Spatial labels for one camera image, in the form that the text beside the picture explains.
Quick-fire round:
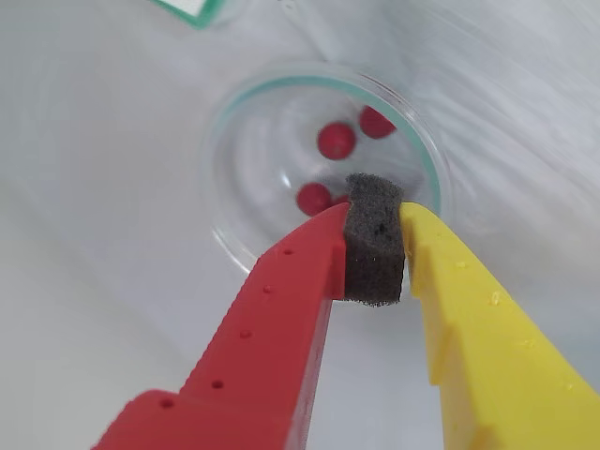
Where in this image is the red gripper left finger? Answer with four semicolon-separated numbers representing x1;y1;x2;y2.
91;171;408;450

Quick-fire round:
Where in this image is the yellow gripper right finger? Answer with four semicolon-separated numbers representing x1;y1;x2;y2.
400;201;600;450

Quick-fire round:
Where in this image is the clear glass bowl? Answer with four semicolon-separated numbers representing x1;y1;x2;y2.
204;59;455;282

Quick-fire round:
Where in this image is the pale grey tablecloth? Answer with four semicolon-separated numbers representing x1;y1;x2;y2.
0;0;600;450

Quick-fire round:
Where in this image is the green-lidded weekly pill organizer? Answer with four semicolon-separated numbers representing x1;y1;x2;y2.
152;0;224;31

